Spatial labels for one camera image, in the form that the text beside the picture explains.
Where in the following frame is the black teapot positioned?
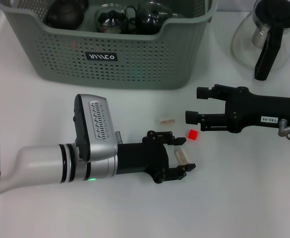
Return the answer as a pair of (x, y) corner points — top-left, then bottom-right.
(45, 0), (89, 30)

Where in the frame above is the grey perforated storage bin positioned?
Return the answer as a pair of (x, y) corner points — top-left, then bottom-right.
(0, 0), (220, 90)

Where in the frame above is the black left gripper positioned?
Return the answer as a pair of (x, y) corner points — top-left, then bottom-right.
(116, 130), (197, 184)

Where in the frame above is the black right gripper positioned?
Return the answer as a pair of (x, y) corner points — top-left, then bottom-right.
(185, 84), (290, 133)

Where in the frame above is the white studded plate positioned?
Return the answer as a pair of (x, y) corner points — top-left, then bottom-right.
(174, 148), (190, 166)

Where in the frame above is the glass pitcher with black handle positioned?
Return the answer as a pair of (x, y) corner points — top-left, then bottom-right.
(230, 0), (290, 81)

